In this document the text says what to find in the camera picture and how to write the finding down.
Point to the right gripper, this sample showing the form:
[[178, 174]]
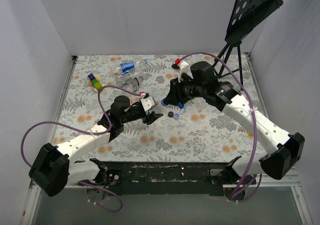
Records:
[[175, 92]]

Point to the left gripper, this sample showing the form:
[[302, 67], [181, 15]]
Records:
[[146, 114]]

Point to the Pepsi plastic bottle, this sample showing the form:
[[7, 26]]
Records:
[[165, 102]]

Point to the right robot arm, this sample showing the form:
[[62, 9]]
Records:
[[281, 149]]

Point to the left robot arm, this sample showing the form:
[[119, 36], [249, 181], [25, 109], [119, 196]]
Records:
[[58, 166]]

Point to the black bottle cap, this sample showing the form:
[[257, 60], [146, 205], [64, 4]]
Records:
[[170, 114]]

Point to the white blue bottle cap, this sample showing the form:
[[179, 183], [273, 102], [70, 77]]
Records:
[[176, 115]]

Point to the clear lying bottle black label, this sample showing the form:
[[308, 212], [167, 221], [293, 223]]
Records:
[[133, 85]]

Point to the clear lying bottle silver label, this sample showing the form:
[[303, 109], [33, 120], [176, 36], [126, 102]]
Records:
[[122, 79]]

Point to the blue label lying bottle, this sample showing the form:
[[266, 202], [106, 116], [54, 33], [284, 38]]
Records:
[[129, 66]]

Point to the floral table cloth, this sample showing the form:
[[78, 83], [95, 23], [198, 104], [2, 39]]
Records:
[[201, 134]]

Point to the multicolour toy brick stack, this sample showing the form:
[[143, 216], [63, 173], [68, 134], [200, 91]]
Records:
[[95, 82]]

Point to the black base beam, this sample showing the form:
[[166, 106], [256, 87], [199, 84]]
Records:
[[161, 178]]

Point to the black music stand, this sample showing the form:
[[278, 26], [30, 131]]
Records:
[[245, 16]]

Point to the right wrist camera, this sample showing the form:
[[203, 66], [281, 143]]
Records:
[[182, 66]]

